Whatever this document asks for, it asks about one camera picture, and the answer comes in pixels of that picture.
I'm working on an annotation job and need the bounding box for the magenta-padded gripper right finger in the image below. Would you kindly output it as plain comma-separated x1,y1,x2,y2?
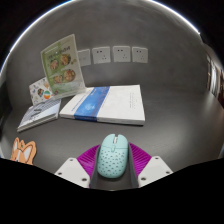
126,142,174,189

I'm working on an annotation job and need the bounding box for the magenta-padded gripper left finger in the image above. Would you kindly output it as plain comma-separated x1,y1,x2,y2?
54,143,103,190

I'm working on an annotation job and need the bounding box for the mint green perforated computer mouse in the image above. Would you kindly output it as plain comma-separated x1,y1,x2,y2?
96,133,130,179

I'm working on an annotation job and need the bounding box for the orange corgi-shaped mouse pad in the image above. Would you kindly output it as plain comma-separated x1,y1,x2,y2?
9,137,37,166

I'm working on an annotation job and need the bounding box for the white book with blue band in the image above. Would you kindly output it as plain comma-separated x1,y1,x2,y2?
59,84,146,126

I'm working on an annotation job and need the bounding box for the grey patterned book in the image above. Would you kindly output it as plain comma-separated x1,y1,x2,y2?
17,98,62,133

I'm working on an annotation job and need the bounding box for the small white patterned card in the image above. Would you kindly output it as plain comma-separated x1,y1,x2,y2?
28,77,54,106

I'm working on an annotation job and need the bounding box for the green food menu sheet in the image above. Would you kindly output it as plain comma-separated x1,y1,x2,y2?
40,33,87,100

